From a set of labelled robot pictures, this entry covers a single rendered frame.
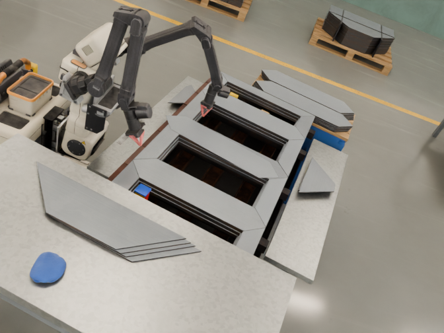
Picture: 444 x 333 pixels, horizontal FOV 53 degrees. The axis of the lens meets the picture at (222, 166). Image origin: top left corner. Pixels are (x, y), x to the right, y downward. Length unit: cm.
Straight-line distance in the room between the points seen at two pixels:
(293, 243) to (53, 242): 122
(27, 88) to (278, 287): 164
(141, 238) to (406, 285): 251
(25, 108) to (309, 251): 164
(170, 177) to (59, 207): 69
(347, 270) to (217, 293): 200
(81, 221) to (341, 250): 239
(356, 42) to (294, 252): 478
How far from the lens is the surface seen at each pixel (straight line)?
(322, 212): 264
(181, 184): 223
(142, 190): 212
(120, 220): 174
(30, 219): 175
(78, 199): 179
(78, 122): 243
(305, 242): 242
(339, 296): 336
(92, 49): 219
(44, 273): 158
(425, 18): 956
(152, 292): 160
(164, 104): 308
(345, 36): 673
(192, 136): 255
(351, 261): 363
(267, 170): 252
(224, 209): 219
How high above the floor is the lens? 238
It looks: 39 degrees down
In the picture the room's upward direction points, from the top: 21 degrees clockwise
